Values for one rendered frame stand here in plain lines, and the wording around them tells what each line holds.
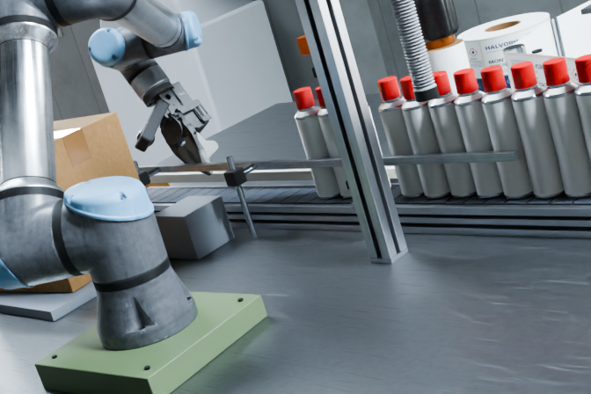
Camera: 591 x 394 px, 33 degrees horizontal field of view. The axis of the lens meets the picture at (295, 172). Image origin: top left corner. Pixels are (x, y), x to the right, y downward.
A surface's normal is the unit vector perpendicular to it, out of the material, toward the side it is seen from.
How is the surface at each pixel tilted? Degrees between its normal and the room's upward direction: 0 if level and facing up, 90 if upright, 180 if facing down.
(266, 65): 90
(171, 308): 73
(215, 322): 1
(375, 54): 90
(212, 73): 90
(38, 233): 58
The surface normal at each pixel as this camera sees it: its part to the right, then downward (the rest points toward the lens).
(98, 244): -0.12, 0.29
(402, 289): -0.28, -0.93
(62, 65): -0.58, 0.37
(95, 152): 0.77, -0.07
